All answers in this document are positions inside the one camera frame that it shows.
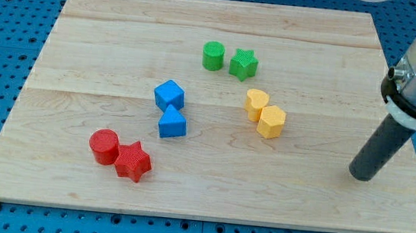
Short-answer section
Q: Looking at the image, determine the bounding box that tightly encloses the red star block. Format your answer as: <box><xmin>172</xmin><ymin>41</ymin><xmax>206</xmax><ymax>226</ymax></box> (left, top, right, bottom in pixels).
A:
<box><xmin>114</xmin><ymin>141</ymin><xmax>152</xmax><ymax>183</ymax></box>

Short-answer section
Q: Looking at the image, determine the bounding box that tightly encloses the yellow hexagon block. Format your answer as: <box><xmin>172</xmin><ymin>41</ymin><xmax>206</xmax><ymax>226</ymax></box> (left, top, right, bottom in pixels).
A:
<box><xmin>257</xmin><ymin>105</ymin><xmax>286</xmax><ymax>139</ymax></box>

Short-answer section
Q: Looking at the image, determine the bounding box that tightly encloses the red cylinder block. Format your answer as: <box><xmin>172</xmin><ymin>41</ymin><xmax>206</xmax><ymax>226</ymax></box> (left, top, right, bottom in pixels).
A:
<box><xmin>89</xmin><ymin>129</ymin><xmax>119</xmax><ymax>165</ymax></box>

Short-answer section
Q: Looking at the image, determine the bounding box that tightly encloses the green star block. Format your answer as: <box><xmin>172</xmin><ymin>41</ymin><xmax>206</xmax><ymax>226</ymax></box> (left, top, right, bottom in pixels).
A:
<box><xmin>229</xmin><ymin>48</ymin><xmax>258</xmax><ymax>81</ymax></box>

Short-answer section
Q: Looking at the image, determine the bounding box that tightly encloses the yellow heart block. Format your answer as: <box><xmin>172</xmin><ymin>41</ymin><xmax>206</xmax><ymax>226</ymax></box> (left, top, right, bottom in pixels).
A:
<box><xmin>244</xmin><ymin>88</ymin><xmax>270</xmax><ymax>122</ymax></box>

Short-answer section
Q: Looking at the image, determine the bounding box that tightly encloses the green cylinder block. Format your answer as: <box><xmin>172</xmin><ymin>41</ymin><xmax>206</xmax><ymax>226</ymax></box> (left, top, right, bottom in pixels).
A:
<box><xmin>202</xmin><ymin>41</ymin><xmax>226</xmax><ymax>72</ymax></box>

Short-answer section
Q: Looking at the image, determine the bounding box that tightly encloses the light wooden board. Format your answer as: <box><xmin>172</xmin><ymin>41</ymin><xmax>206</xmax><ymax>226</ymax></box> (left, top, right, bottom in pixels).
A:
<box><xmin>0</xmin><ymin>0</ymin><xmax>416</xmax><ymax>233</ymax></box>

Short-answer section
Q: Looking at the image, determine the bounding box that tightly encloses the blue triangle block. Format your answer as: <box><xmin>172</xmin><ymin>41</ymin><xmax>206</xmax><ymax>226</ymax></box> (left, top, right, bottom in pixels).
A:
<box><xmin>158</xmin><ymin>104</ymin><xmax>187</xmax><ymax>138</ymax></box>

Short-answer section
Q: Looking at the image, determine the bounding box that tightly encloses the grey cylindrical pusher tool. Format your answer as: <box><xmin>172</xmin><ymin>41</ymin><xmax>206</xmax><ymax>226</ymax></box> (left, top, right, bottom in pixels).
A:
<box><xmin>348</xmin><ymin>115</ymin><xmax>414</xmax><ymax>181</ymax></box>

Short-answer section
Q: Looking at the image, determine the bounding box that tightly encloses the blue cube block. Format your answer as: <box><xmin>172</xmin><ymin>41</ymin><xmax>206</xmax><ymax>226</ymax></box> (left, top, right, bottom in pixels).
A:
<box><xmin>154</xmin><ymin>80</ymin><xmax>185</xmax><ymax>111</ymax></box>

